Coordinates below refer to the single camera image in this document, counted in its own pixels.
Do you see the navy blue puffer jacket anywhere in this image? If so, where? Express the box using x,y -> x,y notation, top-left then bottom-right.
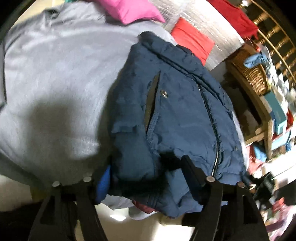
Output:
108,32 -> 246,217

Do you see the grey bed sheet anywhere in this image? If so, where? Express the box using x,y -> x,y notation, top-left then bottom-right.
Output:
0,1 -> 246,219

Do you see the light blue cloth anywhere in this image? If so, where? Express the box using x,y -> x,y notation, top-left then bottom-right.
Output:
243,52 -> 271,68

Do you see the silver foil insulation mat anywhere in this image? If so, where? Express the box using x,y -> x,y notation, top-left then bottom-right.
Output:
151,0 -> 245,70

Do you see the wicker basket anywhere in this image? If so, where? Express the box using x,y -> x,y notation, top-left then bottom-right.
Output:
226,45 -> 270,96

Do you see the wooden side table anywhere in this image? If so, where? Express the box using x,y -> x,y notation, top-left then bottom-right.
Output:
226,61 -> 273,161

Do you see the pink pillow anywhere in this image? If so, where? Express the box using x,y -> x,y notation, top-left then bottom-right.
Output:
95,0 -> 166,25

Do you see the blue cardboard box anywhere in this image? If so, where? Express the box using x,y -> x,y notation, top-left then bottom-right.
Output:
264,91 -> 287,135

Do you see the red blanket on railing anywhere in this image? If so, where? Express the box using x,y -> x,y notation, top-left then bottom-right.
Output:
208,0 -> 258,39

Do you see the red pillow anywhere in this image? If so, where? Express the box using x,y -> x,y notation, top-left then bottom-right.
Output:
171,17 -> 215,65

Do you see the cream leather sofa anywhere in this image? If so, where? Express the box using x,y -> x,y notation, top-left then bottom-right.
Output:
1,176 -> 193,240

